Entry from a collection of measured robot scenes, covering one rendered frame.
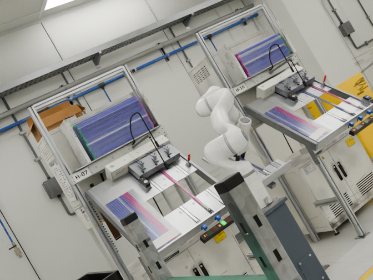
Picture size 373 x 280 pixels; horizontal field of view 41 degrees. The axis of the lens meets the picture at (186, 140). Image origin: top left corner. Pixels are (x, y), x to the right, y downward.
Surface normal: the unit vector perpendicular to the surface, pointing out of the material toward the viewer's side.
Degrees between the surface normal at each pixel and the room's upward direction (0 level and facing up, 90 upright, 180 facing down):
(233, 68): 90
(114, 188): 48
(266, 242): 90
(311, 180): 90
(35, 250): 90
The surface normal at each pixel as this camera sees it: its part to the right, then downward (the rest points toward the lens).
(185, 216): -0.04, -0.77
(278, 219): 0.45, -0.27
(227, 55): -0.76, 0.43
